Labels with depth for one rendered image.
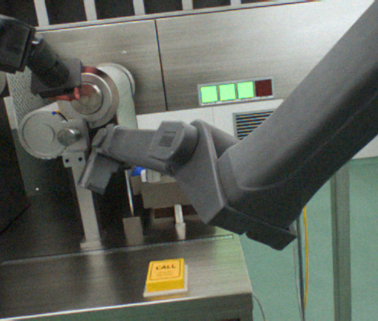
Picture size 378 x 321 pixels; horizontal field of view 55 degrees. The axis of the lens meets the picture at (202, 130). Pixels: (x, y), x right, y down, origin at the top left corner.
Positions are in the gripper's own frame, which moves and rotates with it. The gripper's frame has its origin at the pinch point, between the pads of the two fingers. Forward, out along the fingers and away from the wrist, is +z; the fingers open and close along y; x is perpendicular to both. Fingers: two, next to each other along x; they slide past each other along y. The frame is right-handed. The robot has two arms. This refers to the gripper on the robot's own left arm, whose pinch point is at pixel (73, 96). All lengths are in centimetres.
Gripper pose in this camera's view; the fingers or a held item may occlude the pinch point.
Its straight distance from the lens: 87.5
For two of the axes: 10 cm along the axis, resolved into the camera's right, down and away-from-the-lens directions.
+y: 9.9, -1.6, -0.2
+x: -1.3, -9.1, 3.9
